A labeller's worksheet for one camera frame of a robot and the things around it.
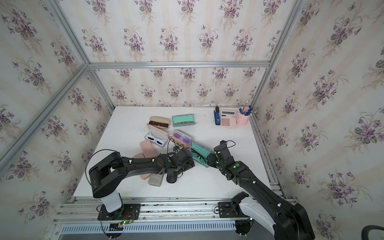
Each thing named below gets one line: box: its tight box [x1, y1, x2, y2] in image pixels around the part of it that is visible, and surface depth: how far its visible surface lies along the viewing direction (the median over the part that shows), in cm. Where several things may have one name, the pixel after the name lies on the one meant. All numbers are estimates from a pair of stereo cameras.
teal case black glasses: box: [189, 141, 214, 168], surface depth 93 cm
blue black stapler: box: [213, 106, 221, 126], surface depth 116 cm
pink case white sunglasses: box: [144, 123, 169, 148], surface depth 102 cm
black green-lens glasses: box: [191, 148, 208, 164], surface depth 92 cm
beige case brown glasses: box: [147, 116, 171, 129], surface depth 110 cm
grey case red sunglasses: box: [148, 173, 164, 187], surface depth 82 cm
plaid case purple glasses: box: [172, 129, 194, 149], surface depth 101 cm
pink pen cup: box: [236, 112, 252, 127], surface depth 107 cm
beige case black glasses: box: [166, 171, 178, 184], surface depth 83 cm
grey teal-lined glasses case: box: [172, 113, 196, 127], surface depth 112 cm
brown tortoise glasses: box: [149, 120, 167, 128], surface depth 110 cm
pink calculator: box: [220, 109, 237, 128], surface depth 113 cm
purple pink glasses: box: [173, 133, 192, 144], surface depth 101 cm
